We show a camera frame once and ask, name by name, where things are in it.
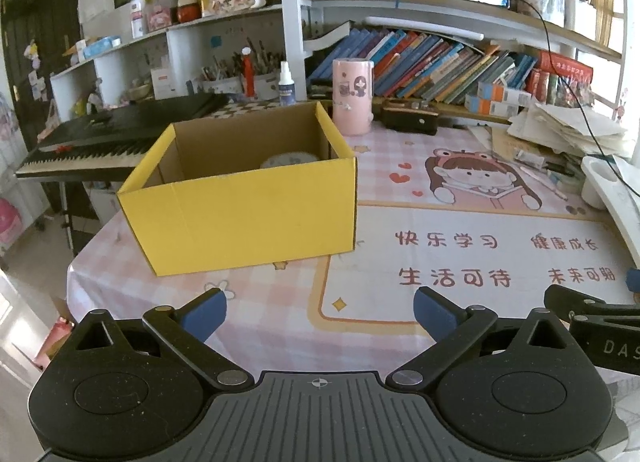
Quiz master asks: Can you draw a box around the pink cartoon desk mat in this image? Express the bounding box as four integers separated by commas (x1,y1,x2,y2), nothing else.
66,127,634,374

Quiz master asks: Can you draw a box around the white pink pen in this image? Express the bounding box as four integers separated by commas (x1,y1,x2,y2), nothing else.
520,166,568,201

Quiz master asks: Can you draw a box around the stack of papers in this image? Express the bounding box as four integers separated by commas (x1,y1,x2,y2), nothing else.
506,102,626,182

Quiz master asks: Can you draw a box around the yellow cardboard box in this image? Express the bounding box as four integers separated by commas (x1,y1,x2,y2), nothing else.
117,102,357,277

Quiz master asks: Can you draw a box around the round tape roll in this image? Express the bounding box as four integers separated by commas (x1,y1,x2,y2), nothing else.
260,152,319,168

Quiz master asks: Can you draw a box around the black electronic keyboard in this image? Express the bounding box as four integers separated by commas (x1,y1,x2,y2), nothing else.
15,94,229,182

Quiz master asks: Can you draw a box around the dark wooden organizer box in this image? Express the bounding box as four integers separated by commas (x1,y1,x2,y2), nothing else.
380,99,439,136

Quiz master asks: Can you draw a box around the orange white box lower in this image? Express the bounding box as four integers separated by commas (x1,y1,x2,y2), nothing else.
464,95,520,118

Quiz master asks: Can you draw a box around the orange white box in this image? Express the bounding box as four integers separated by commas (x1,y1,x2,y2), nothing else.
477,82,532,107
464,95,520,118

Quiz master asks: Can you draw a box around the orange white box upper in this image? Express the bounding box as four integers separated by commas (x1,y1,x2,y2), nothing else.
477,82,532,107

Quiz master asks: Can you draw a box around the wooden chessboard box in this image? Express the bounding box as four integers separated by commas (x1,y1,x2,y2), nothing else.
210,100,282,120

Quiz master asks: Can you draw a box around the pink cylindrical container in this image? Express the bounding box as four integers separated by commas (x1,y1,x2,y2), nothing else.
332,58,374,136

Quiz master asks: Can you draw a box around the white spray bottle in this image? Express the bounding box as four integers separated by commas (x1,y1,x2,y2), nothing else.
278,61,296,107

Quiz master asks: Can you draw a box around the row of books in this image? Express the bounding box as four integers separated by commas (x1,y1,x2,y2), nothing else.
307,26,594,108

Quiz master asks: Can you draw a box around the white shelf unit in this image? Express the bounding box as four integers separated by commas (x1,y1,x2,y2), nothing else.
51,0,624,121

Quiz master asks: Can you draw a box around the black cable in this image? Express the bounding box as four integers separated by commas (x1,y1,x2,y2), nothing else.
508,0,637,194

